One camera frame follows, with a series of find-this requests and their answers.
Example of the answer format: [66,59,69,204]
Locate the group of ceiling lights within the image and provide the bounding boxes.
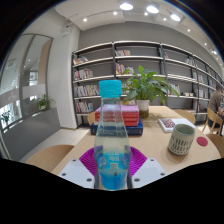
[82,1,218,55]

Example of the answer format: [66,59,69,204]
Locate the small green potted plant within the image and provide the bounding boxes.
[35,94,56,112]
[0,110,12,123]

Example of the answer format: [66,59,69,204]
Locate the person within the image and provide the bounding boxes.
[208,83,224,127]

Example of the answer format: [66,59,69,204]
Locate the red book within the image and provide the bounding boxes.
[94,111,140,128]

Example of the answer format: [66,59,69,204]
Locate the grey shelf unit with books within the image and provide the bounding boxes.
[71,40,224,129]

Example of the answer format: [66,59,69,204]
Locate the grey patterned ceramic mug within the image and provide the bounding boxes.
[167,123,196,156]

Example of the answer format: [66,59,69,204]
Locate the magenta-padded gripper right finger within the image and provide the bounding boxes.
[127,146,167,190]

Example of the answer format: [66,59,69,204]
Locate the pink book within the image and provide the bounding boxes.
[95,104,140,116]

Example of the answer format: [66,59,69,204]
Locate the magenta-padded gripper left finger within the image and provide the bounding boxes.
[58,147,100,190]

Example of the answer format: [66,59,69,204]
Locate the thick blue book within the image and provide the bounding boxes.
[89,119,144,136]

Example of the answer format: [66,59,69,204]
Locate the flat round red coaster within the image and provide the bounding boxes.
[196,136,209,147]

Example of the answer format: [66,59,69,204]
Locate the green potted plant, white pot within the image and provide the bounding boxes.
[122,64,179,119]

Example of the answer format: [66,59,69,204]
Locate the clear bottle with blue cap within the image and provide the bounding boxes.
[93,79,133,191]

